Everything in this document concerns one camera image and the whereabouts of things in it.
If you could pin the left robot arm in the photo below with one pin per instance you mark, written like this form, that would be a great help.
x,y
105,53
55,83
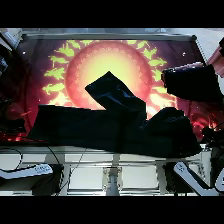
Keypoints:
x,y
30,171

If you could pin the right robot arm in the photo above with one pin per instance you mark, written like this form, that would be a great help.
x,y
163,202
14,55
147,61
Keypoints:
x,y
191,180

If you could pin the black trousers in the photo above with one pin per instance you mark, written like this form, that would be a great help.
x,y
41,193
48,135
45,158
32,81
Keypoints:
x,y
100,128

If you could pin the folded black garment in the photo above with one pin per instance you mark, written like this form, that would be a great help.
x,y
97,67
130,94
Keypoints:
x,y
193,84

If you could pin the silver frame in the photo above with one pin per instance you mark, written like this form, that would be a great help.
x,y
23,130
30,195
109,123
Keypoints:
x,y
113,176

